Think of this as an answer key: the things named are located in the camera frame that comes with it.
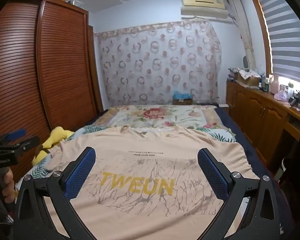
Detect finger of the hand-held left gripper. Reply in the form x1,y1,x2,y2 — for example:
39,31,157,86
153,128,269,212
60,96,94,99
0,129,27,143
8,135,41,153

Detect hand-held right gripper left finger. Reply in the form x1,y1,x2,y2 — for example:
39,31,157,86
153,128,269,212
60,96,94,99
14,147,97,240

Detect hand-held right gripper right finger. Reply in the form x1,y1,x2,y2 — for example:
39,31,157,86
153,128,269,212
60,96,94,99
197,148,288,240

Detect peach printed t-shirt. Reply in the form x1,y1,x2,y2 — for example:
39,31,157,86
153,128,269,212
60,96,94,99
44,126,259,230

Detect person's left hand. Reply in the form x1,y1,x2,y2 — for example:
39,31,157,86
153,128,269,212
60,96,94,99
0,167,16,204

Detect yellow plush toy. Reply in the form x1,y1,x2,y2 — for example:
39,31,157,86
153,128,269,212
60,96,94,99
31,127,75,167

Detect leaf print blanket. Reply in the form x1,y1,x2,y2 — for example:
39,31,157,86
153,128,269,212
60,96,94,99
15,126,237,200

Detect white waste bin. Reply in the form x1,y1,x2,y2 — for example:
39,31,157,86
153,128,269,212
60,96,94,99
275,157,292,183

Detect wooden sideboard cabinet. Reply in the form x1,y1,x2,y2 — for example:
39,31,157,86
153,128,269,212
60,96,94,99
226,79,300,170

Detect wooden louvered wardrobe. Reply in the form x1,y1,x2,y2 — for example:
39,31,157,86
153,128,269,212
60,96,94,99
0,0,103,180

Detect plain cardboard box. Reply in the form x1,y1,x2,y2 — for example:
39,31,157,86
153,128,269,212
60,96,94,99
172,97,193,105

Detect floral blanket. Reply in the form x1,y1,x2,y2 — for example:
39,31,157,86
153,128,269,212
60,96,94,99
86,104,234,140

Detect blue plastic bag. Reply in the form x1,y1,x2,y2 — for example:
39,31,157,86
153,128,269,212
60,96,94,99
173,91,192,99

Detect cardboard box with floral cloth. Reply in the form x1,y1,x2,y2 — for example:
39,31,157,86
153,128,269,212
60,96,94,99
236,69,262,87

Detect purple figurine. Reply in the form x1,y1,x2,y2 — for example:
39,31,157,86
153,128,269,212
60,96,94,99
275,85,288,100

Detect dark bottles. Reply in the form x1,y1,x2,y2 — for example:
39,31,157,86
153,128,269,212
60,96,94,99
260,74,270,92

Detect pink bottle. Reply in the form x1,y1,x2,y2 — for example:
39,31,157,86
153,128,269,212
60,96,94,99
270,74,280,94

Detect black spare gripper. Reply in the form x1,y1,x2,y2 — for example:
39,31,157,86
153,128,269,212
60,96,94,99
289,91,300,109

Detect circle patterned curtain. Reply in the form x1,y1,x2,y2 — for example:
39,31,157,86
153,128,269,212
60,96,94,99
94,20,223,105

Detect beige tied curtain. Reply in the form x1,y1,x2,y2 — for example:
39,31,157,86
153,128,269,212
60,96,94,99
227,0,257,70

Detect striped window blind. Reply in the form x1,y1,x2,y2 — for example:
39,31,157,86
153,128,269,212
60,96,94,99
255,0,300,85

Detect beige air conditioner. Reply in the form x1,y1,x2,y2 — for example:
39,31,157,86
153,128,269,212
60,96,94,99
180,0,229,19

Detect wooden window frame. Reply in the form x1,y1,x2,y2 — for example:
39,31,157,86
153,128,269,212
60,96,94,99
249,0,300,90

